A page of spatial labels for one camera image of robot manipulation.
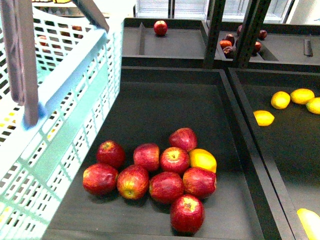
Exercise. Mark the black shelf post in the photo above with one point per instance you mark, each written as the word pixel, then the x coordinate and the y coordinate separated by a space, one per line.
pixel 215 19
pixel 252 24

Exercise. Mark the yellow mango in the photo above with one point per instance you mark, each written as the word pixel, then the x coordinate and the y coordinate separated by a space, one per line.
pixel 310 222

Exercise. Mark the light blue plastic basket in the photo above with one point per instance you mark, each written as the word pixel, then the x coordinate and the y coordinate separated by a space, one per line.
pixel 38 165

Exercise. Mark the yellow lemon among apples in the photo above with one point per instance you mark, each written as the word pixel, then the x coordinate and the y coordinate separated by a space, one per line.
pixel 203 159

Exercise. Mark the yellow lemon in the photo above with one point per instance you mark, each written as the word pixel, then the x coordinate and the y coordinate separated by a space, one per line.
pixel 280 100
pixel 301 96
pixel 263 118
pixel 313 105

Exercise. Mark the red apple on back shelf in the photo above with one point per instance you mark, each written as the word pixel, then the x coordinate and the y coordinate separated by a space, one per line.
pixel 160 28

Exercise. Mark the brown basket handle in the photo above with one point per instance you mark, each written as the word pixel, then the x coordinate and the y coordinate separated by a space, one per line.
pixel 18 31

